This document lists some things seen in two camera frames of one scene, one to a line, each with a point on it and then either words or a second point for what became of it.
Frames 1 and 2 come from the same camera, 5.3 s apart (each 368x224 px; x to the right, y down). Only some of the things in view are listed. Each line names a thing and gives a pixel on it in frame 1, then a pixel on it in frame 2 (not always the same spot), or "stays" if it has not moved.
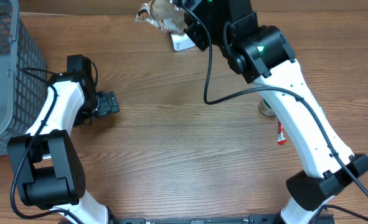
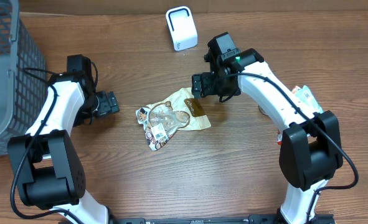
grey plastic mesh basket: [15, 76] stays
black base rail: [250, 219] stays
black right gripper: [196, 40] to [207, 79]
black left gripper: [109, 104] stays
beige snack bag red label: [165, 14] to [162, 119]
